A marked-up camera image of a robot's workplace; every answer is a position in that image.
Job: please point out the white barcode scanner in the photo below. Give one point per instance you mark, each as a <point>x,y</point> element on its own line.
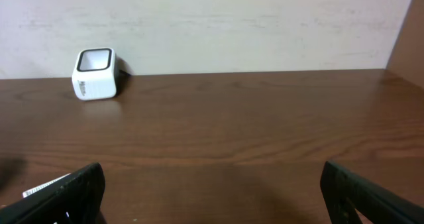
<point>95,74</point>

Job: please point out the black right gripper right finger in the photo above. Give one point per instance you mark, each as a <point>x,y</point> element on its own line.
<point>347,194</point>

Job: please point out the white Panadol medicine box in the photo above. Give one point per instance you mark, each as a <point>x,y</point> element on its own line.
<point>38,188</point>

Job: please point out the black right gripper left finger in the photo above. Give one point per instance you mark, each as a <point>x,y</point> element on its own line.
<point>75,198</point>

